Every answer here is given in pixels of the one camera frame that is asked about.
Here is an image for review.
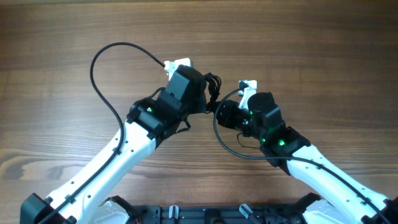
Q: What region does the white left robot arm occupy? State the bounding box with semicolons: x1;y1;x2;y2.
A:
20;65;206;223

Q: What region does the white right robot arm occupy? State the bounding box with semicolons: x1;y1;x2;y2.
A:
210;93;397;223

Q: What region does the black right camera cable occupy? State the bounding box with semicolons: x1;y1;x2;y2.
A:
213;81;392;224

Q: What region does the black camera cable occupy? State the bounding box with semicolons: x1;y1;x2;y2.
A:
213;81;392;224
37;42;166;224

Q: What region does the black left camera cable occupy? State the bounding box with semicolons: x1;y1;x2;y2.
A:
37;42;166;224

